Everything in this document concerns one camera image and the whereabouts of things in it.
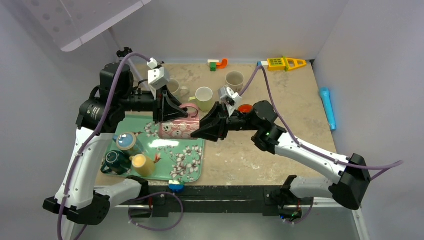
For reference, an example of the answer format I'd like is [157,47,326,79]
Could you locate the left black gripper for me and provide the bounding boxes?
[119,83,189,124]

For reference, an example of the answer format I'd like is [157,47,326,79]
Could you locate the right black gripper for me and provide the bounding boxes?
[190,102,261,142]

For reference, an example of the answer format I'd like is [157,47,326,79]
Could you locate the pink mug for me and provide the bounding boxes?
[158,103,200,140]

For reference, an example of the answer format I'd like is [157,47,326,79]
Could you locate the cream mug with seahorse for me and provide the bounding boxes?
[167,78,190,99]

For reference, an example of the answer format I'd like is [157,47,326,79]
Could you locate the lime green mug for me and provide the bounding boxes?
[188,86,214,113]

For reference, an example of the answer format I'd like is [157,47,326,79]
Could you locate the orange mug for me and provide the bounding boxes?
[237,104,253,113]

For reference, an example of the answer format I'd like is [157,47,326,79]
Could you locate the cream mug with basket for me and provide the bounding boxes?
[225,71,245,93]

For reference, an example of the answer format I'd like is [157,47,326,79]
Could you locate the blue butterfly mug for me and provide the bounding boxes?
[115,132,145,156]

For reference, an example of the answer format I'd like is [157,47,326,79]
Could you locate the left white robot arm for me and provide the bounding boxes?
[43,63,188,226]

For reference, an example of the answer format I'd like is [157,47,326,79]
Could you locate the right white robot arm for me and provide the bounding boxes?
[191,100,371,210]

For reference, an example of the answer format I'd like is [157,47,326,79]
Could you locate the yellow mug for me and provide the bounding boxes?
[129,154,156,177]

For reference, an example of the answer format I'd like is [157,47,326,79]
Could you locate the dark green mug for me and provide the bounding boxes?
[100,150,132,175]

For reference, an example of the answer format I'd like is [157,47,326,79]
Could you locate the green floral tray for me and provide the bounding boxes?
[115,114,205,183]

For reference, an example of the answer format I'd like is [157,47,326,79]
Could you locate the orange green white toy blocks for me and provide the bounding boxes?
[207,58,229,72]

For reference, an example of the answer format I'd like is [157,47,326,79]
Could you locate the blue white toy block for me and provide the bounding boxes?
[256,60,269,70]

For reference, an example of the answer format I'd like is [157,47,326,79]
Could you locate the blue green toy block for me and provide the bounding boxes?
[168,180,185,194]

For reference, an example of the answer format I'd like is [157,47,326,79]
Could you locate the grey tripod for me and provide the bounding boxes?
[108,27,164,89]

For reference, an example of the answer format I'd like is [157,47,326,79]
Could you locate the yellow toy phone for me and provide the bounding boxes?
[267,56,307,72]

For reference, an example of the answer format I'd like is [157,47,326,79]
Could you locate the blue toy flashlight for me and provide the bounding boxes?
[319,87,337,131]

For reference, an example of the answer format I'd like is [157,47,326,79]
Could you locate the white overhead panel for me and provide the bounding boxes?
[22,0,151,52]

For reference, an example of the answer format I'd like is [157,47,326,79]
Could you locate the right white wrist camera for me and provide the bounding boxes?
[218,86,242,117]

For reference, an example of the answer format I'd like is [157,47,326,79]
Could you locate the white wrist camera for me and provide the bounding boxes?
[146,58,170,91]
[218,86,242,117]

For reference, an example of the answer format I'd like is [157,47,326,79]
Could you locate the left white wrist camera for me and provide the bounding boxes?
[146,58,170,91]

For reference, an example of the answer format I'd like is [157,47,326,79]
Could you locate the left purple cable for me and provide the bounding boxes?
[56,52,185,240]

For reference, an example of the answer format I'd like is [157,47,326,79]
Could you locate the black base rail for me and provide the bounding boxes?
[122,183,314,218]

